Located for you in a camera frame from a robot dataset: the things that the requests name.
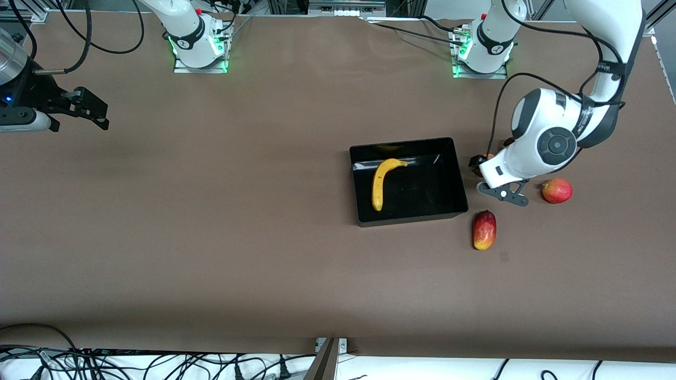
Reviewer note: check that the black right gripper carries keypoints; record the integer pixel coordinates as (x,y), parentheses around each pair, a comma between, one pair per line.
(33,91)

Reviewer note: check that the small red yellow apple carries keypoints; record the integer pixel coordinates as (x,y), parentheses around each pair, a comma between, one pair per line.
(490,156)

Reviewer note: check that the black plastic tray box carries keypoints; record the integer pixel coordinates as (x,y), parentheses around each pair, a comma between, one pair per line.
(422,198)

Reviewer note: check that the yellow banana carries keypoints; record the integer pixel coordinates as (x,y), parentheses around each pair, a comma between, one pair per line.
(378,184)

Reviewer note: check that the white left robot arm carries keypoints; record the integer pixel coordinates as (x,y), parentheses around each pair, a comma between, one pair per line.
(554,142)

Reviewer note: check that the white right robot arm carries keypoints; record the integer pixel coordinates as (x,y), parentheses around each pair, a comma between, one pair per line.
(185,26)

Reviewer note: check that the dark purple mangosteen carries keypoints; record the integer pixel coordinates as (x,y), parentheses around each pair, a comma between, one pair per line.
(508,142)

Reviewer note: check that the red yellow mango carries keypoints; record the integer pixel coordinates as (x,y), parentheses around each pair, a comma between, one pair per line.
(484,230)

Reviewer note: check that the white power strip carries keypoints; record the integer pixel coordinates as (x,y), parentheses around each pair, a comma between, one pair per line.
(346,9)

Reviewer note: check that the grey metal strut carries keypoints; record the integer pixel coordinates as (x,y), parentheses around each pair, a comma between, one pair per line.
(322,367)

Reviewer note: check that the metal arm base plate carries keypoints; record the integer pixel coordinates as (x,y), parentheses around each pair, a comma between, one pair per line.
(182,69)
(465,75)

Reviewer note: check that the aluminium frame profile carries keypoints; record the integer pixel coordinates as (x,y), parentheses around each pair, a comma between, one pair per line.
(24,16)
(660,16)

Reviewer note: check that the small metal bracket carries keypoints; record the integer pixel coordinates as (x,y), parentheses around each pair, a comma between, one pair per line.
(343,344)

